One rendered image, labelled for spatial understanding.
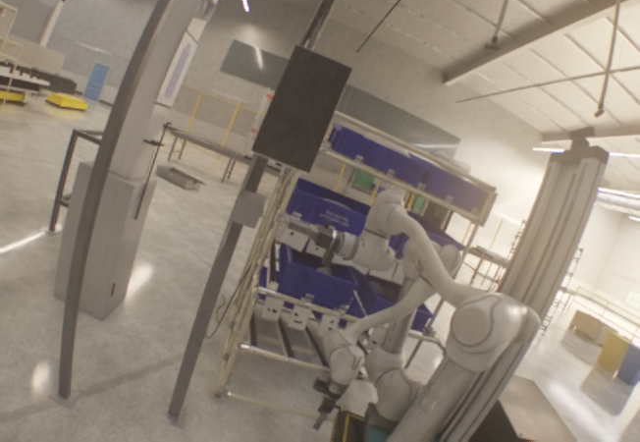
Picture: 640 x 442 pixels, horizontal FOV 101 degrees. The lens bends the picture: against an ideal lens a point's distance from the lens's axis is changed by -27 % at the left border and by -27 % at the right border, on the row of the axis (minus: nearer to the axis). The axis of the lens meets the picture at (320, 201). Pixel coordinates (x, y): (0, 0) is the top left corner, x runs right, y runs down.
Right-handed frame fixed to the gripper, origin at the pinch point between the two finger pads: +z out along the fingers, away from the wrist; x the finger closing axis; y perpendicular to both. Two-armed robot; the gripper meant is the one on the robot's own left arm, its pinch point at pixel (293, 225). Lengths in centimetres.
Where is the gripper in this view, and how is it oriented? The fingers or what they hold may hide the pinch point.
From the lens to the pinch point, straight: 125.4
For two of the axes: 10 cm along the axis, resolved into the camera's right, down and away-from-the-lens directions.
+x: 1.0, 1.5, -9.8
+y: 3.8, -9.2, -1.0
